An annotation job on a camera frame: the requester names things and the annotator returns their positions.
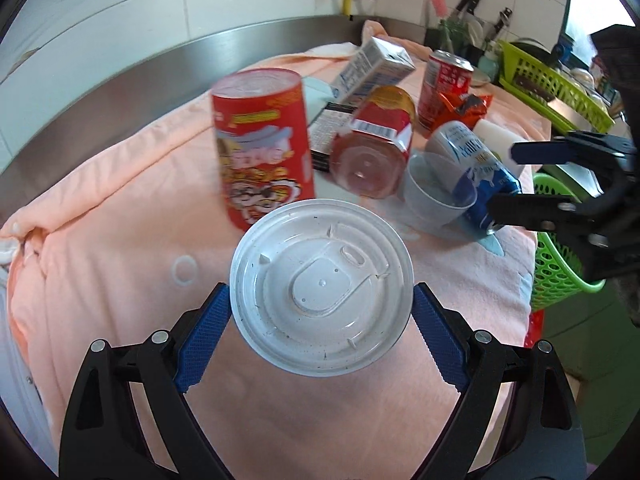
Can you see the pink brush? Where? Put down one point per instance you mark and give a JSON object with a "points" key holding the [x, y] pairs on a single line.
{"points": [[438, 5]]}

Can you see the lime green dish rack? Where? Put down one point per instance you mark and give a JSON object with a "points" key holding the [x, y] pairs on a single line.
{"points": [[545, 77]]}

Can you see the clear plastic cup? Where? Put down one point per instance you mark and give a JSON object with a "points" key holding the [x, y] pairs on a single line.
{"points": [[432, 200]]}

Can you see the white cup with lid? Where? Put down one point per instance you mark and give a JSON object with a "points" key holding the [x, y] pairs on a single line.
{"points": [[320, 285]]}

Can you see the plastic bottle with red label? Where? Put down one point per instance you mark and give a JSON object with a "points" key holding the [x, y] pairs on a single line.
{"points": [[372, 150]]}

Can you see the orange snack wrapper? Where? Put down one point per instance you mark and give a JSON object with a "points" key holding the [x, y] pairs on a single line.
{"points": [[467, 107]]}

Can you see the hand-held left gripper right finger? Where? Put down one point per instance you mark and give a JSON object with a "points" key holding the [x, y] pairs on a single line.
{"points": [[437, 337]]}

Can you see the white blue milk carton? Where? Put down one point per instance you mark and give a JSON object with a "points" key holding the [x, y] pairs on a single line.
{"points": [[372, 67]]}

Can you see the pink towel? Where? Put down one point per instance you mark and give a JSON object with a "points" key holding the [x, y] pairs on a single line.
{"points": [[125, 240]]}

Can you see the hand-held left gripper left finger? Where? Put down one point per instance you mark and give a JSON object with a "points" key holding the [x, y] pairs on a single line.
{"points": [[202, 337]]}

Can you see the black flat packet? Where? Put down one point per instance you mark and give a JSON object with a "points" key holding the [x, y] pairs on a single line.
{"points": [[327, 127]]}

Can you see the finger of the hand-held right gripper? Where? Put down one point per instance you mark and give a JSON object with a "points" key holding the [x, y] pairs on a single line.
{"points": [[530, 210], [545, 151]]}

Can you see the white paper cup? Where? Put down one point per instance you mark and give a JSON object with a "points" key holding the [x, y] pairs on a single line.
{"points": [[500, 137]]}

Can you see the red soda can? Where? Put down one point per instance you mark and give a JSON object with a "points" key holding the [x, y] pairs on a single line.
{"points": [[445, 82]]}

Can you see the white dish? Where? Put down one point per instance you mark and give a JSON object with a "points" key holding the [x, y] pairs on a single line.
{"points": [[482, 72]]}

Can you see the red snack canister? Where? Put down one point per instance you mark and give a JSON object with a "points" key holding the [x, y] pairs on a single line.
{"points": [[260, 145]]}

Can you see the round green plastic basket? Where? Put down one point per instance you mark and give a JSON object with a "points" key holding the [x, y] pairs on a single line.
{"points": [[555, 270]]}

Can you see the blue and white can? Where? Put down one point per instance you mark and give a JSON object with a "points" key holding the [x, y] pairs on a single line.
{"points": [[475, 160]]}

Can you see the green glass utensil holder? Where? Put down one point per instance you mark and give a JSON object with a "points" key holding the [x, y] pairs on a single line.
{"points": [[450, 37]]}

